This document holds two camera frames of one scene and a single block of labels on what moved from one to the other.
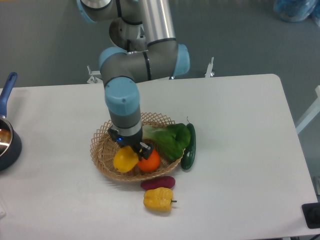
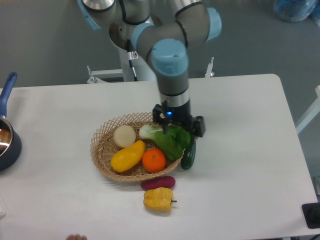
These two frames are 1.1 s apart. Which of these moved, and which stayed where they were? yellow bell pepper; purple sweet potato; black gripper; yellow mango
Moved: black gripper
Stayed: yellow bell pepper; purple sweet potato; yellow mango
